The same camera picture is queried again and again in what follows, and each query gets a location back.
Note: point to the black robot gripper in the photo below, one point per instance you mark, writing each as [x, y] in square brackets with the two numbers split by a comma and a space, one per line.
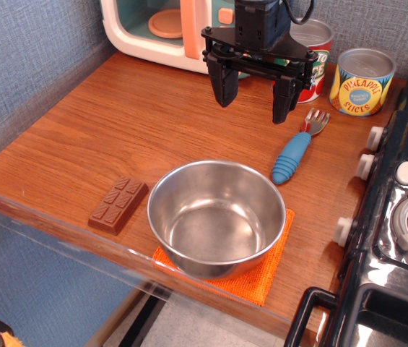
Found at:
[260, 43]

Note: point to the stainless steel bowl pan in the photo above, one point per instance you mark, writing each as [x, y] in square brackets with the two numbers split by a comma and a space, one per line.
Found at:
[216, 219]

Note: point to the toy microwave oven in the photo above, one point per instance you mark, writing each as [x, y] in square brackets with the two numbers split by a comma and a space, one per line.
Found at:
[126, 25]

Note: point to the orange microwave turntable plate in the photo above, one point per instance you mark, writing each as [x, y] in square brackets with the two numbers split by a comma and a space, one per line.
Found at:
[166, 24]

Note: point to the pineapple slices can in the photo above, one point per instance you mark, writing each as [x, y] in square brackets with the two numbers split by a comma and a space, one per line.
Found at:
[361, 81]

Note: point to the white stove knob upper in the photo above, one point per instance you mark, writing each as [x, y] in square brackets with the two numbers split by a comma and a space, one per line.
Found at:
[374, 138]

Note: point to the white stove knob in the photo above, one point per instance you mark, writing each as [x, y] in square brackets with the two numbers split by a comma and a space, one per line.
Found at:
[342, 231]
[364, 166]
[374, 138]

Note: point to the white stove knob middle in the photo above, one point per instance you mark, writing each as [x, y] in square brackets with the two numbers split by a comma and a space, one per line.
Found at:
[364, 166]

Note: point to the white stove knob lower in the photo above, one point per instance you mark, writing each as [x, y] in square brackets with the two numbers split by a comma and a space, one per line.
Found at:
[342, 231]

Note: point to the brown toy chocolate bar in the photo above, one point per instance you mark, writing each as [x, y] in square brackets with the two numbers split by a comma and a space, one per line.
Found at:
[118, 205]

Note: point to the orange microfiber cloth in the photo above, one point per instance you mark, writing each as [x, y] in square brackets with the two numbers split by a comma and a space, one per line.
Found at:
[252, 286]

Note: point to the black toy stove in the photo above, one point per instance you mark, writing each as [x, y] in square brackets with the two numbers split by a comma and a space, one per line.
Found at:
[370, 307]

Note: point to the blue handled metal fork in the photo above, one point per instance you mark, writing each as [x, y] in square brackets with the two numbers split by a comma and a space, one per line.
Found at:
[289, 159]

